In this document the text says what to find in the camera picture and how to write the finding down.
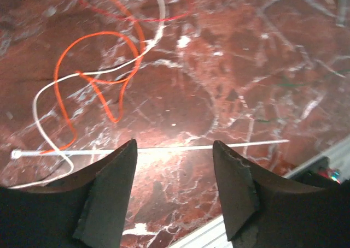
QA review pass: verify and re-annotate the green wire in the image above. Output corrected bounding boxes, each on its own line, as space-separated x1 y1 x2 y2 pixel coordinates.
254 75 350 123

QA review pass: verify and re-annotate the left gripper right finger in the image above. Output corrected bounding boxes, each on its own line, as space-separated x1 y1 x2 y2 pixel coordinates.
213 140 349 247

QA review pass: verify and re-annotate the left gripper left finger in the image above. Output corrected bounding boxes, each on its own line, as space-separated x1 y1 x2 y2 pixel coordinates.
1 139 137 247

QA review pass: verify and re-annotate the thin red wire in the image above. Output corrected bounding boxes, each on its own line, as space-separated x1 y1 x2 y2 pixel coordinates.
76 0 197 23

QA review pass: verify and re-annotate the white wire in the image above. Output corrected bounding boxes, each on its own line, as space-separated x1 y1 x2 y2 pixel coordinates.
8 0 167 190

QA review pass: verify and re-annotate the small circuit board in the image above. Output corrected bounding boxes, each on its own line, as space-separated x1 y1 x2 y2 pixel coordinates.
318 168 341 184

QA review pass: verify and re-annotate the orange wire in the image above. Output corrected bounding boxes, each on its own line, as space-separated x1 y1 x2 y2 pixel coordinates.
0 0 147 155

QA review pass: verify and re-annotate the long white zip tie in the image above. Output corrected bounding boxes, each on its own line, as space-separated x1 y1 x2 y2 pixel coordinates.
10 139 289 160

